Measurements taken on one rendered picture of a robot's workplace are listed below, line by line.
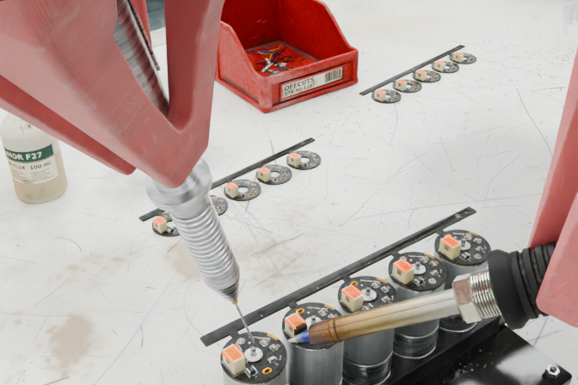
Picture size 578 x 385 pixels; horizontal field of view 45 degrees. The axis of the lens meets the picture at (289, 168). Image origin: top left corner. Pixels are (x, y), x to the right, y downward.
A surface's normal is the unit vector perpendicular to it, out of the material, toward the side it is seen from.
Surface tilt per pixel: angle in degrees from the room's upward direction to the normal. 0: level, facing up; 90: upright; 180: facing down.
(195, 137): 99
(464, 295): 40
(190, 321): 0
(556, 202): 88
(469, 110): 0
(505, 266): 14
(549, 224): 90
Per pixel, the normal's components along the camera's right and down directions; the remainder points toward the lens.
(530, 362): -0.01, -0.85
